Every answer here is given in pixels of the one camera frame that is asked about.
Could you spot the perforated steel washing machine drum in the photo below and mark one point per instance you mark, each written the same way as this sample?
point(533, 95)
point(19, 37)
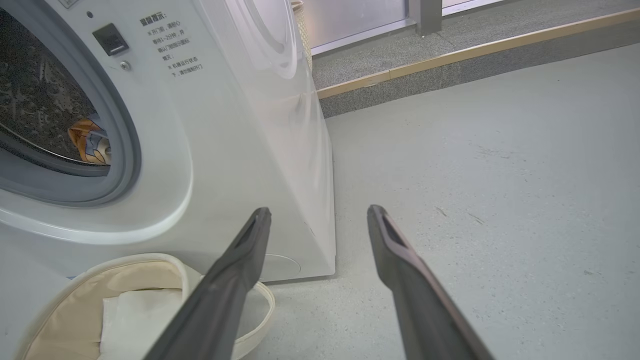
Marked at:
point(35, 100)

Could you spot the cream canvas laundry basket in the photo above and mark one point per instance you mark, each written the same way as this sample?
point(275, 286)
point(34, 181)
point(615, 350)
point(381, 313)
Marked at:
point(60, 320)

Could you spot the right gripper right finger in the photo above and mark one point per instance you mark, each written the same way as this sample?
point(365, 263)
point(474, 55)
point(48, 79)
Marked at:
point(425, 310)

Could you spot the blue cartoon print garment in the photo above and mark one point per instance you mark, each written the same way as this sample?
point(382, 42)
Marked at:
point(89, 142)

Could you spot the round drain filter cover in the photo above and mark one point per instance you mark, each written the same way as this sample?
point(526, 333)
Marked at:
point(282, 267)

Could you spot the white cloth basket filling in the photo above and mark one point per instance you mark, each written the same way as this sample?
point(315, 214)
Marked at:
point(135, 320)

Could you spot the black door latch slot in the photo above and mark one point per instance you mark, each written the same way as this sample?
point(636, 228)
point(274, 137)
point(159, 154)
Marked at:
point(110, 40)

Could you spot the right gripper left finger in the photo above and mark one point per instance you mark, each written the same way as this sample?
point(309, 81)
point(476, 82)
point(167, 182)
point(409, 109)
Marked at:
point(220, 300)

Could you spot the white front-load washing machine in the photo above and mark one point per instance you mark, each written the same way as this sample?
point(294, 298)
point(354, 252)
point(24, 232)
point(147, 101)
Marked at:
point(240, 150)

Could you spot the wooden floor edge strip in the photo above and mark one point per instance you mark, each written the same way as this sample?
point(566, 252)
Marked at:
point(475, 50)

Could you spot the woven wicker basket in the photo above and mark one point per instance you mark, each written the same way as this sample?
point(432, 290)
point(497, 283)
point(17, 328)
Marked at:
point(302, 30)

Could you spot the grey metal window post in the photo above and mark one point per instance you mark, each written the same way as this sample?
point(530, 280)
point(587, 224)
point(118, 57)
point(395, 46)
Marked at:
point(425, 15)

